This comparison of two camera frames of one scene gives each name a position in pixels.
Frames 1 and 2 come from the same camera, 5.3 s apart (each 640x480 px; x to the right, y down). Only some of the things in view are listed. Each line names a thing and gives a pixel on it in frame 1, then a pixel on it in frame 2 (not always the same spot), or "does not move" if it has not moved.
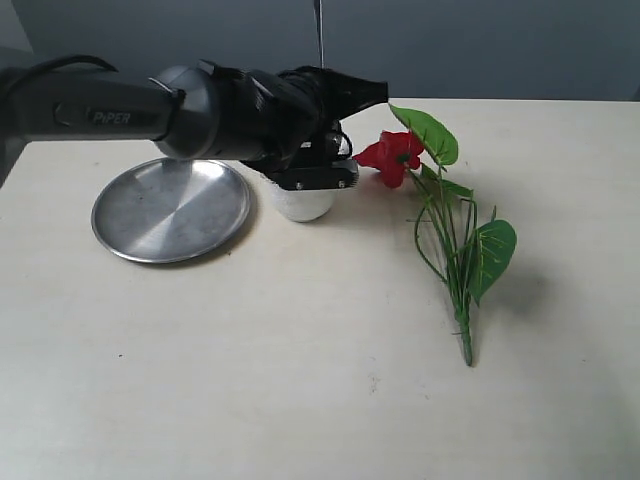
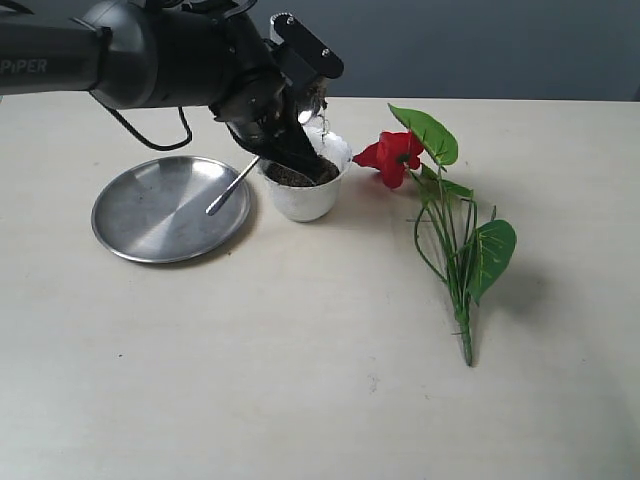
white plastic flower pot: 304,205 does not move
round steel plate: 172,211 does not move
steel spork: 319,26 to 219,200
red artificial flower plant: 465,255 does not move
